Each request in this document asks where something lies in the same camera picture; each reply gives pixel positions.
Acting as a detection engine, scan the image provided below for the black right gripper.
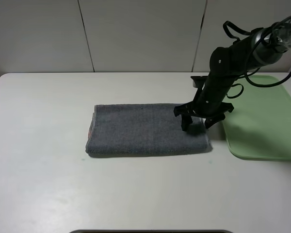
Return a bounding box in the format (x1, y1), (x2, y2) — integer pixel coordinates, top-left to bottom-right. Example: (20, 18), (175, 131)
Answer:
(173, 101), (234, 132)

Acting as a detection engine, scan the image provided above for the grey towel with orange patches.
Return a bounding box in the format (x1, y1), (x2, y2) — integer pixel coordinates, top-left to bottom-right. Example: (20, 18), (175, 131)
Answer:
(85, 103), (212, 158)

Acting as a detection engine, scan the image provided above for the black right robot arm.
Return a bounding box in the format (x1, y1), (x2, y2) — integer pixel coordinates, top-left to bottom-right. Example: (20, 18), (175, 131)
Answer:
(174, 16), (291, 131)

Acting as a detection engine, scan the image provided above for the light green plastic tray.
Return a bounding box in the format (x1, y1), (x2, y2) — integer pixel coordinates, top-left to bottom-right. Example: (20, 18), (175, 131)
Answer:
(223, 79), (291, 161)

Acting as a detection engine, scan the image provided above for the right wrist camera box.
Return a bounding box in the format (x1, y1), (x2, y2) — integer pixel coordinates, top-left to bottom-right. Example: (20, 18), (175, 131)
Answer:
(191, 76), (207, 89)

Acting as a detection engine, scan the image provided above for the black right camera cable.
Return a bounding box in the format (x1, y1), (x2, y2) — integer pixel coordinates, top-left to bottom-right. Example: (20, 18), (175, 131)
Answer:
(223, 20), (291, 100)

